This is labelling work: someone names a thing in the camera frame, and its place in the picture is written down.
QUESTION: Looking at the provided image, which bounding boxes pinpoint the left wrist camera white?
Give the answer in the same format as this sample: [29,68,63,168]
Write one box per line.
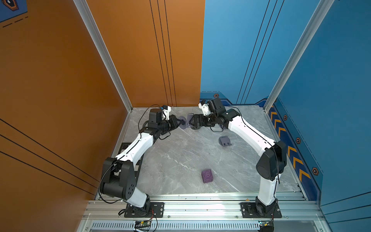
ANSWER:
[161,105,171,120]

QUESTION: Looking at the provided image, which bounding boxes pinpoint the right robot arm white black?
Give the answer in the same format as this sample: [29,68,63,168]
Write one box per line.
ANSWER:
[186,97,288,218]

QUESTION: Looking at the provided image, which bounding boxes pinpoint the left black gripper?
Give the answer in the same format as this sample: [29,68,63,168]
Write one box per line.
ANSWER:
[157,116,182,134]

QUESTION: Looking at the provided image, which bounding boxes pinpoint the purple square box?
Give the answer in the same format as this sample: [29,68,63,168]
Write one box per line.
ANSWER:
[202,169,214,184]

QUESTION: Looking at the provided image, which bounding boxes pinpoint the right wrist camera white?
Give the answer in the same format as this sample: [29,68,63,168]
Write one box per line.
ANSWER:
[198,100,211,116]

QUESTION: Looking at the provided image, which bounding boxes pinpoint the black white checkerboard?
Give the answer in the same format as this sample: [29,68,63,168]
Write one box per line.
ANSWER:
[118,142,144,178]

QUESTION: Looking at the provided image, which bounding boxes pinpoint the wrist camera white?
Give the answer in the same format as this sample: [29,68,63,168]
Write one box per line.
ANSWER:
[198,100,211,116]
[161,105,171,120]

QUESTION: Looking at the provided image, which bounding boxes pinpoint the aluminium front rail frame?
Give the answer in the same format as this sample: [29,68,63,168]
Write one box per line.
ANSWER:
[77,191,330,232]

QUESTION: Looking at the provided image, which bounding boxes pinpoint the green circuit board left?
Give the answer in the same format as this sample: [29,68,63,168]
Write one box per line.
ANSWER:
[134,220,152,232]

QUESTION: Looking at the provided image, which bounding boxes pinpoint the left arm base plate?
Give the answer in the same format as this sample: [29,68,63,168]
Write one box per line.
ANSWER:
[123,202,165,218]

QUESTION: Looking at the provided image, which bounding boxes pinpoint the aluminium corner post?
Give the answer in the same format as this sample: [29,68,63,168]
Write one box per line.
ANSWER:
[73,0,133,113]
[263,0,334,113]

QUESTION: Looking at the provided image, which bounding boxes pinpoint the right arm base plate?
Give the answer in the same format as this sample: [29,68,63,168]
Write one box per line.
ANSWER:
[240,202,282,219]

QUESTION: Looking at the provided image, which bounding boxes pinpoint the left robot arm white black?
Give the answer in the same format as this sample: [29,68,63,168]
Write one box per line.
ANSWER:
[99,106,186,212]

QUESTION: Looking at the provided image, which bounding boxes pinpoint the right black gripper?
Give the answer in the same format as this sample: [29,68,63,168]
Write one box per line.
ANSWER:
[188,113,218,127]

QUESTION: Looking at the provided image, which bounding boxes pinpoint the left aluminium corner post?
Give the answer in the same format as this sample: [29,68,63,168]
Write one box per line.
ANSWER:
[73,0,133,113]

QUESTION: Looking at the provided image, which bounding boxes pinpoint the circuit board right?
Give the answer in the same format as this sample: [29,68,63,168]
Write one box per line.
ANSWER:
[259,221,274,232]

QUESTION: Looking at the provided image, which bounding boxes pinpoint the purple-grey phone stand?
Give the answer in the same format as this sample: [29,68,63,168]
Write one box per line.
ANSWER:
[178,115,191,129]
[218,136,232,147]

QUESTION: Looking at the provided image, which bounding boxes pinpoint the right aluminium corner post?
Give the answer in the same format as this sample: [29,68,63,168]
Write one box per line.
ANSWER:
[263,0,334,113]

